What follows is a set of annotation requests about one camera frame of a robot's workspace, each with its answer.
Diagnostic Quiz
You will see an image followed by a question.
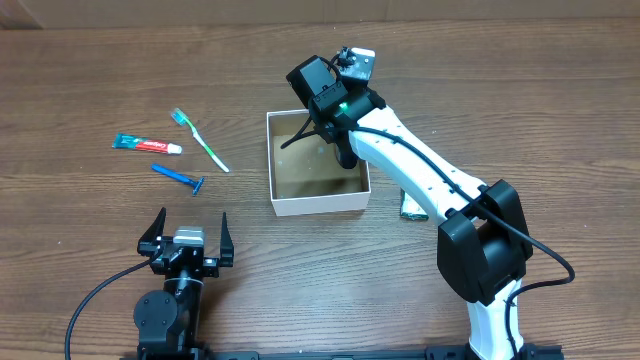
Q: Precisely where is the green white soap box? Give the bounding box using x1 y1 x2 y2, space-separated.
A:
400 190 429 220

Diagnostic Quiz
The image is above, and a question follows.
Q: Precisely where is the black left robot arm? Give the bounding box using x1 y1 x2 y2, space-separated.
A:
133 209 234 359

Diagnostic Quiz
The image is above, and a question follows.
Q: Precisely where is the green white toothbrush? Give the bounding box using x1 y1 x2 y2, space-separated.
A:
171 108 230 173

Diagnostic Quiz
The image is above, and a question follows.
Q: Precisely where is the blue disposable razor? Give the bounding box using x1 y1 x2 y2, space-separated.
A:
151 164 205 196

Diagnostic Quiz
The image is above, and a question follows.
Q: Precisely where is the red green toothpaste tube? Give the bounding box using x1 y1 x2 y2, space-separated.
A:
112 133 183 155

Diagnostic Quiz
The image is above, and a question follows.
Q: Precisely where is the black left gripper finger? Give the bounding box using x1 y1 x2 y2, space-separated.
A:
219 213 235 267
137 207 166 257

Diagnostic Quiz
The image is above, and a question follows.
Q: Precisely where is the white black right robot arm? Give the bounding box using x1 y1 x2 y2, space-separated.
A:
286 55 532 359

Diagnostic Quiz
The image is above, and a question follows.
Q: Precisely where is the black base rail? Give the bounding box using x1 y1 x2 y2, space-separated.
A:
119 344 566 360

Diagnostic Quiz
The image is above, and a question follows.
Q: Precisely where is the dark bottle with clear cap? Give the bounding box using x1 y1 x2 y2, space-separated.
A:
335 132 359 169

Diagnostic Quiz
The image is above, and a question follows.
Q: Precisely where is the white cardboard box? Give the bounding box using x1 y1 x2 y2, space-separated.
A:
266 109 371 217

